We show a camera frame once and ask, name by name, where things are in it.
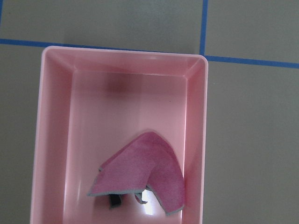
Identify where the pink fleece cloth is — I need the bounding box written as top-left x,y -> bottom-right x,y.
88,132 -> 185,215

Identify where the pink plastic bin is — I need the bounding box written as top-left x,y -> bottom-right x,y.
30,46 -> 208,224

